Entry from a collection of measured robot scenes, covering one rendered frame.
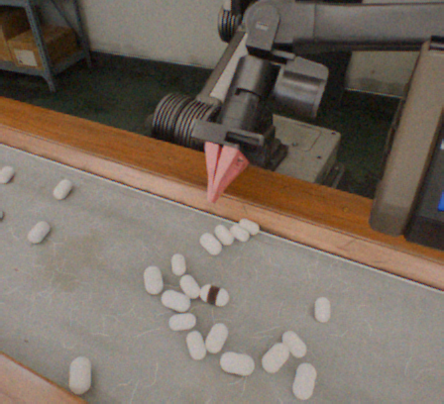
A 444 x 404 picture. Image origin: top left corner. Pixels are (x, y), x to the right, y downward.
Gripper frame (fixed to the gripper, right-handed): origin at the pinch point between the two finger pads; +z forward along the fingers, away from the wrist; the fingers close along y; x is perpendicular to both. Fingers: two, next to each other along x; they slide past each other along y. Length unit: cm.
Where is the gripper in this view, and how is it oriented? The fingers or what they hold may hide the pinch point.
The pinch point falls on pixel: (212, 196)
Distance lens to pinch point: 52.2
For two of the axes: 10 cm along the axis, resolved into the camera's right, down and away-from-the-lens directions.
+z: -3.2, 9.4, -1.0
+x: 2.8, 1.9, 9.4
